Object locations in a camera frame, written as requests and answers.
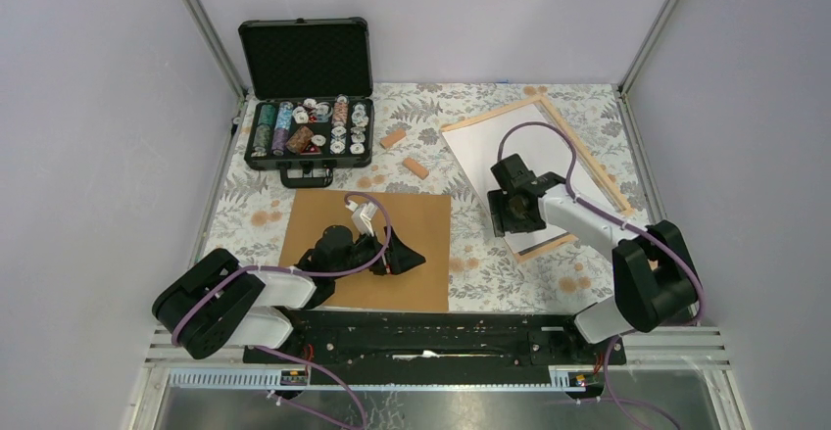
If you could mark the wooden block near photo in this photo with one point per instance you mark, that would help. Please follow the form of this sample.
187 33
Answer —
416 168

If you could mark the photo print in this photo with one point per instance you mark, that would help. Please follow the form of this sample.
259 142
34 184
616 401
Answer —
412 276

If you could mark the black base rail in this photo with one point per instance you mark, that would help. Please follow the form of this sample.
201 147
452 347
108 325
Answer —
351 338

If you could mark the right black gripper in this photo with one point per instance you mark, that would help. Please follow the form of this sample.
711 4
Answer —
501 222

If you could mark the wooden block near case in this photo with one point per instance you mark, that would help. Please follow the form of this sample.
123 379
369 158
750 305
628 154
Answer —
393 138

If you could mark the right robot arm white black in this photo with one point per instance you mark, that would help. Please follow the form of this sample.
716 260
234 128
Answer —
652 275

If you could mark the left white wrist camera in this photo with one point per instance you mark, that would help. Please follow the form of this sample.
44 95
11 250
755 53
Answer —
362 215

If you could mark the black poker chip case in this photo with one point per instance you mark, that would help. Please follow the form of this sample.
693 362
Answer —
313 83

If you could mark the floral patterned table mat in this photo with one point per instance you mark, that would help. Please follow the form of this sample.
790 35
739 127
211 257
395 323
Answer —
252 215

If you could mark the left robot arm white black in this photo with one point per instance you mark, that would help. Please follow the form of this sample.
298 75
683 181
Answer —
218 302

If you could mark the light wooden picture frame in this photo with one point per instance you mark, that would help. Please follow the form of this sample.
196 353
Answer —
584 174

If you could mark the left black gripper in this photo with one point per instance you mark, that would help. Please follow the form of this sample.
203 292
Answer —
401 258

